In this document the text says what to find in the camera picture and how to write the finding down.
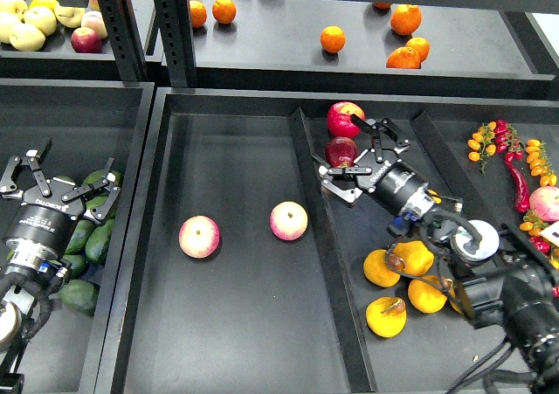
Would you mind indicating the pale yellow apple front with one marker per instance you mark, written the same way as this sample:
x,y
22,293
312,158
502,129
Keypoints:
x,y
26,38

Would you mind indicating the dark green avocado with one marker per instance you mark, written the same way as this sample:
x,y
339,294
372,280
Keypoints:
x,y
80,296

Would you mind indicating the black centre tray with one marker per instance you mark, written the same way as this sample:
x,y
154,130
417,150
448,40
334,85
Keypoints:
x,y
253,317

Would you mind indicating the orange on shelf front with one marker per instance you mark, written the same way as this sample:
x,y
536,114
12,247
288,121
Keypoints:
x,y
404,57

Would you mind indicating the orange cherry tomato vine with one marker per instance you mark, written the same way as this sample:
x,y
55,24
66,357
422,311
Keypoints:
x,y
539,163

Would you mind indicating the large orange on shelf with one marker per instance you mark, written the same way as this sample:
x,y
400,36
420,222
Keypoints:
x,y
406,19

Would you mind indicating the red apple on shelf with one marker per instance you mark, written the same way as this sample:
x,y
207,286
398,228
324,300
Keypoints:
x,y
86,40

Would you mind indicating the orange on shelf centre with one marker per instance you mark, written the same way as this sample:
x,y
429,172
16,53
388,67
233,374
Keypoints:
x,y
332,39

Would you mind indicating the pale yellow apple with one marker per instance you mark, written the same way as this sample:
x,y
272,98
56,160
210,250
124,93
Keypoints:
x,y
26,38
43,18

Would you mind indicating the yellow pear left of pile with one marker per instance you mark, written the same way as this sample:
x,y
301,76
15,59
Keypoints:
x,y
377,272

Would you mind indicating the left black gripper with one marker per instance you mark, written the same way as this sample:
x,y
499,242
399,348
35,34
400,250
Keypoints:
x,y
50,210

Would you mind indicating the green avocado in bin lower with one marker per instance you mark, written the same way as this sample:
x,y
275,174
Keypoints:
x,y
97,245

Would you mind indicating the long red chili pepper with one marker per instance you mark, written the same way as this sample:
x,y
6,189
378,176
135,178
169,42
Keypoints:
x,y
521,191

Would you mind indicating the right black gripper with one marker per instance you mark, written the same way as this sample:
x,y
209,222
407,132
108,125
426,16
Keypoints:
x,y
396,186

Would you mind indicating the black shelf upright post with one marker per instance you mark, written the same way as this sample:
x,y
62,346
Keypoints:
x,y
123,36

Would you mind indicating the yellow pear top of pile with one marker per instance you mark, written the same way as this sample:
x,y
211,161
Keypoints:
x,y
412,258

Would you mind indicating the yellow pear upper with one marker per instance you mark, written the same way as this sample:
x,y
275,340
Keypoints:
x,y
434,195

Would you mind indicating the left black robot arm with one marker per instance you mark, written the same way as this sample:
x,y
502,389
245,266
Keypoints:
x,y
26,301

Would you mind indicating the pale yellow apple middle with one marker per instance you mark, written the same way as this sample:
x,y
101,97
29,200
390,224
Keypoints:
x,y
43,18

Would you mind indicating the black tray divider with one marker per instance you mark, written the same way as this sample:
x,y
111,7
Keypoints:
x,y
348,328

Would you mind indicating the orange on shelf right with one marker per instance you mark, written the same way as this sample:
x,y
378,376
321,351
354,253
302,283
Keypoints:
x,y
421,45

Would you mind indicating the bright red apple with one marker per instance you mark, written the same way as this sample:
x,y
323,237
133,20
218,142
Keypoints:
x,y
339,121

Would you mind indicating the orange on shelf far left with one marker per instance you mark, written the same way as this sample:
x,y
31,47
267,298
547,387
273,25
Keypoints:
x,y
198,14

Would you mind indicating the dark red apple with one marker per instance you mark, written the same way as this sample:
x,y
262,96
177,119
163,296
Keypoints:
x,y
341,152

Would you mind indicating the pink apple left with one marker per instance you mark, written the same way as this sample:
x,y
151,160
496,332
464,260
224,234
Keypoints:
x,y
199,237

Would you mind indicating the black left tray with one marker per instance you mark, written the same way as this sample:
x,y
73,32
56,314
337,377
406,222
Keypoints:
x,y
87,122

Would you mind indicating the pink apple centre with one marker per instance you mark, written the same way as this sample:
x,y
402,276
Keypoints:
x,y
288,220

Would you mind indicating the pink apple right edge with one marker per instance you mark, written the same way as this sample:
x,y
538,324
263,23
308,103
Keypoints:
x,y
543,202

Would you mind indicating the yellow pear bottom of pile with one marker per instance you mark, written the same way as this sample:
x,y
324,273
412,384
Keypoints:
x,y
426,295

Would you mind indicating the yellow pear with stem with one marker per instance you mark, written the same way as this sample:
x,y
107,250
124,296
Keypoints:
x,y
386,316

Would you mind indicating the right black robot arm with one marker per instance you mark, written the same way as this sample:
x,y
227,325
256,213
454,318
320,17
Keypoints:
x,y
498,276

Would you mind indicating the pink apple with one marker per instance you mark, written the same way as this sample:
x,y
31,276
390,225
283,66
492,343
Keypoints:
x,y
288,220
199,237

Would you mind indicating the pale peach apple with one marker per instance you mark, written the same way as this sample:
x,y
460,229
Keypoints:
x,y
94,20

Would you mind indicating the black tray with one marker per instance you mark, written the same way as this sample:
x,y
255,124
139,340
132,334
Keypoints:
x,y
87,122
253,317

